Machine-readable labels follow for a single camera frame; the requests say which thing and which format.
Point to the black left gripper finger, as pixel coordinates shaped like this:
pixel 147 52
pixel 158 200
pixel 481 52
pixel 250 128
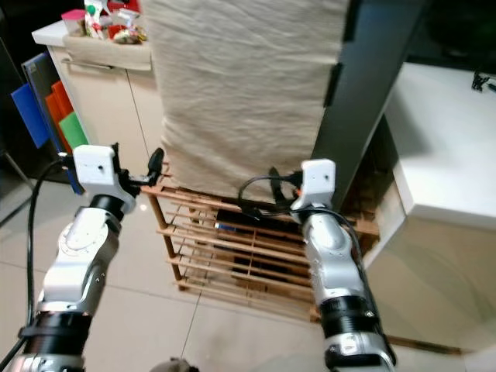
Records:
pixel 155 163

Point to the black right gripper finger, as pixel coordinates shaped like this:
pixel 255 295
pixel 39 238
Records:
pixel 275 178

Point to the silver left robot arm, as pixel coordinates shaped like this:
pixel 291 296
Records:
pixel 85 256

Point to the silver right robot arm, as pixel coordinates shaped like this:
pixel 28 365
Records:
pixel 337 263

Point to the fridge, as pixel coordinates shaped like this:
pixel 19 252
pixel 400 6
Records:
pixel 372 77

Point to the black item in rack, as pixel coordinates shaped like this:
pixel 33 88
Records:
pixel 256 229

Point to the beige kitchen cabinet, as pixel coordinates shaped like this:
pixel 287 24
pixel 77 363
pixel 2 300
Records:
pixel 108 101

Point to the green cutting board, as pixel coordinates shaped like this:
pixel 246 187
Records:
pixel 72 132

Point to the wooden slatted rack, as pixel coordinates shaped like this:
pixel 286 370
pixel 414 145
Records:
pixel 232 256

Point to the large beige wrinkled cloth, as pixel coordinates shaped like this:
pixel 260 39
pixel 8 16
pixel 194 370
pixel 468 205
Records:
pixel 248 93

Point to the small beige counter cloth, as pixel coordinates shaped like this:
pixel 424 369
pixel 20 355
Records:
pixel 108 53

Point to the blue cutting board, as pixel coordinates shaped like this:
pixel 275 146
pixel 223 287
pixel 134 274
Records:
pixel 29 112

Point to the red yellow snack packet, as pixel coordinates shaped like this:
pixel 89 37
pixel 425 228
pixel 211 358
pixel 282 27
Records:
pixel 128 33

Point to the dark grey board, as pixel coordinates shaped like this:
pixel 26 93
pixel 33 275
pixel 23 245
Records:
pixel 39 70

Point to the red box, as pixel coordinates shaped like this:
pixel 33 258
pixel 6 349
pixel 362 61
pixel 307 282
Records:
pixel 124 4

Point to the pink lidded container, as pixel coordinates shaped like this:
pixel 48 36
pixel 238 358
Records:
pixel 74 22

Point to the white side cabinet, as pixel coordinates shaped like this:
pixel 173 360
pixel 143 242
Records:
pixel 442 132

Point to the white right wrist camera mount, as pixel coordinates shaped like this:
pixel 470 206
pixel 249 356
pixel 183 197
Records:
pixel 314 182

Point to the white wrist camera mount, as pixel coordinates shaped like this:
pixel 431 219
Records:
pixel 97 167
pixel 314 182

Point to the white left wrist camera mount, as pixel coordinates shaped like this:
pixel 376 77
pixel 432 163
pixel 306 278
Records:
pixel 97 167

